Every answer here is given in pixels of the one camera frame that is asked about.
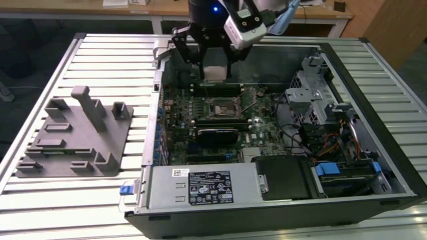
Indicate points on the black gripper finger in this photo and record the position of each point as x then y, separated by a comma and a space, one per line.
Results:
182, 42
235, 56

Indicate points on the silver CPU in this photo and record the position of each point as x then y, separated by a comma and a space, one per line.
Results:
216, 72

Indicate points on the thin metal locking lever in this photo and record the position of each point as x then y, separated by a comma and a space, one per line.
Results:
207, 91

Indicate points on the CPU socket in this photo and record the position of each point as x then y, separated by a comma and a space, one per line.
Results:
222, 108

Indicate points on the round coin battery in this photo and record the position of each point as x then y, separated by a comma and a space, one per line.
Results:
260, 92

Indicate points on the small white box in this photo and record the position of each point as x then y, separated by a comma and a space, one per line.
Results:
138, 2

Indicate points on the grey metal drive cage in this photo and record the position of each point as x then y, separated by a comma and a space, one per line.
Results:
302, 96

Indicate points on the white paper sheet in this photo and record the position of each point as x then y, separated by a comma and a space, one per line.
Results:
115, 2

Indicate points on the wooden desk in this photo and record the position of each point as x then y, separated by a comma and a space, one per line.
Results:
83, 10

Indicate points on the black graphics card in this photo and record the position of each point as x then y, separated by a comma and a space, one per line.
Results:
216, 138

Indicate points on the green motherboard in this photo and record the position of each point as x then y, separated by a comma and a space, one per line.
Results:
270, 135

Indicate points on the small brown box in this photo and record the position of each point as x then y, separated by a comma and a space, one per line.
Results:
339, 5

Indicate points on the silver chipset heat sink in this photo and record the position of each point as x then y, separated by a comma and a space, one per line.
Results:
252, 153

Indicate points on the wooden cabinet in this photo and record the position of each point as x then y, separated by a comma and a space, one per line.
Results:
394, 30

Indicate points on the grey parts rack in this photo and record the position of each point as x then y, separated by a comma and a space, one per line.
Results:
76, 145

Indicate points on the hard disk in blue carrier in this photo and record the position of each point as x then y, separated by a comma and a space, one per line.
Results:
327, 170

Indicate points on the grey power supply unit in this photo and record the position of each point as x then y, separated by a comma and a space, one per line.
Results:
167, 185

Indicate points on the grey furniture foot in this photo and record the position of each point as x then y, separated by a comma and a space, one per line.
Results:
5, 95

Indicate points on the blue case latch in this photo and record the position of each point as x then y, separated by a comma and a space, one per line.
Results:
126, 190

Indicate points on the black PC case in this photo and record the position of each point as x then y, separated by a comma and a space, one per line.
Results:
267, 220

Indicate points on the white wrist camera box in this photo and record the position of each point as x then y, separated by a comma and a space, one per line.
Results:
243, 32

